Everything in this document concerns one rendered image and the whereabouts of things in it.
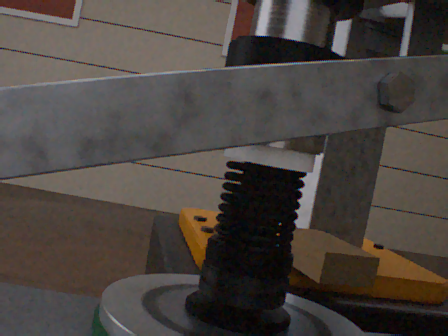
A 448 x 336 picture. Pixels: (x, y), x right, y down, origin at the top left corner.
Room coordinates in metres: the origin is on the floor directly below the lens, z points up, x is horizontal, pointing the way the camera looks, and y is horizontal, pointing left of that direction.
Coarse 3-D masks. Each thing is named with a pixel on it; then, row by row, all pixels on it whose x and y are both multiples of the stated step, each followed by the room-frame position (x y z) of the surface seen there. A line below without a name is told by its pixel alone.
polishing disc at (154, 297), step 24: (120, 288) 0.43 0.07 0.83; (144, 288) 0.44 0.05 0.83; (168, 288) 0.45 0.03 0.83; (192, 288) 0.47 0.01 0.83; (120, 312) 0.37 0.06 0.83; (144, 312) 0.38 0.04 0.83; (168, 312) 0.39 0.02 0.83; (288, 312) 0.45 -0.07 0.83; (312, 312) 0.46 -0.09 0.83; (336, 312) 0.47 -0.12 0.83
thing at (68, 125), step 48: (0, 96) 0.28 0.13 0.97; (48, 96) 0.29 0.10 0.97; (96, 96) 0.30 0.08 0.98; (144, 96) 0.31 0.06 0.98; (192, 96) 0.33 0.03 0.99; (240, 96) 0.34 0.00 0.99; (288, 96) 0.35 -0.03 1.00; (336, 96) 0.37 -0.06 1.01; (384, 96) 0.38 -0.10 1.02; (432, 96) 0.40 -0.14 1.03; (0, 144) 0.28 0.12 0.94; (48, 144) 0.29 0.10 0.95; (96, 144) 0.30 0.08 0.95; (144, 144) 0.32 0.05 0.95; (192, 144) 0.33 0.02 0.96; (240, 144) 0.34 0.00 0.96
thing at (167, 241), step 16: (160, 224) 1.27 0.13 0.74; (176, 224) 1.31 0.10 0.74; (160, 240) 1.11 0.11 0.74; (176, 240) 1.12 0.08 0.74; (160, 256) 1.02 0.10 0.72; (176, 256) 0.98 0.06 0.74; (192, 256) 1.00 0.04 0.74; (144, 272) 1.39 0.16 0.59; (160, 272) 0.97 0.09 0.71; (176, 272) 0.86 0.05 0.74; (192, 272) 0.88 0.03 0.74; (288, 288) 0.90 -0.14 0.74; (304, 288) 0.91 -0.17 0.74; (320, 304) 0.86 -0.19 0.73; (336, 304) 0.87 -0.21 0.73; (352, 304) 0.87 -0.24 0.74; (368, 304) 0.88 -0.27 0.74; (384, 304) 0.90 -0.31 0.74; (400, 304) 0.92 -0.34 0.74; (416, 304) 0.94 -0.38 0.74; (432, 304) 0.95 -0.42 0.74; (352, 320) 0.87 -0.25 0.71; (368, 320) 0.88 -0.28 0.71; (384, 320) 0.88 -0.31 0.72; (400, 320) 0.89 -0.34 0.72; (416, 320) 0.89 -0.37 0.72; (432, 320) 0.90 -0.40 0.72
